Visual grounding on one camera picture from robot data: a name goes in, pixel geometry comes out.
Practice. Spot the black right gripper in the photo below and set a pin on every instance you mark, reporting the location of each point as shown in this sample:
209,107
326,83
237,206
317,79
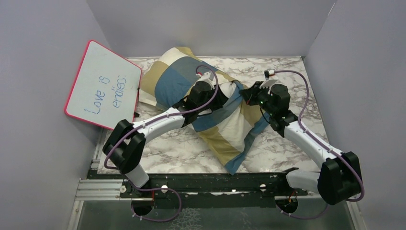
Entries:
250,94

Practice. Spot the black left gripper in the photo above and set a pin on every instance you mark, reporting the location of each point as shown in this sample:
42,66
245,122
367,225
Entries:
220,100

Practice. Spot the blue beige checked pillowcase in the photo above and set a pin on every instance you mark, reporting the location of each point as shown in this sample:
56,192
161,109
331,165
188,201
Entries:
230,131

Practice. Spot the white pillow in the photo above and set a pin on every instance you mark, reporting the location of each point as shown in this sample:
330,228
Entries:
231,89

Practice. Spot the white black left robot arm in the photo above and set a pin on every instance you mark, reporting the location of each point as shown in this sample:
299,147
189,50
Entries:
125,145

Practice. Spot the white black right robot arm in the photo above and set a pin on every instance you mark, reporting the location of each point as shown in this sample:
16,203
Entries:
339,177

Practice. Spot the pink framed whiteboard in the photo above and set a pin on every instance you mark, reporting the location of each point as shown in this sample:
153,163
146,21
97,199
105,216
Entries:
104,90

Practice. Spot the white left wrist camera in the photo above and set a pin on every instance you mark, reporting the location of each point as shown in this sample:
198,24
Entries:
207,77

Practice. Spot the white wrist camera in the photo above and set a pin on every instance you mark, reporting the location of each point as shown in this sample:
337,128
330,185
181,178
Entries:
270,78
207,77

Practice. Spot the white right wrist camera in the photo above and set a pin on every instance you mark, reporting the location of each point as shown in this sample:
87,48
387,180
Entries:
270,78

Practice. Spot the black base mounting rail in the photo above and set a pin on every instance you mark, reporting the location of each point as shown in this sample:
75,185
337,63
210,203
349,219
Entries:
206,190

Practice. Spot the aluminium frame rail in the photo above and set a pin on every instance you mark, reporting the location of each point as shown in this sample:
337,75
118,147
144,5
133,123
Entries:
96,206

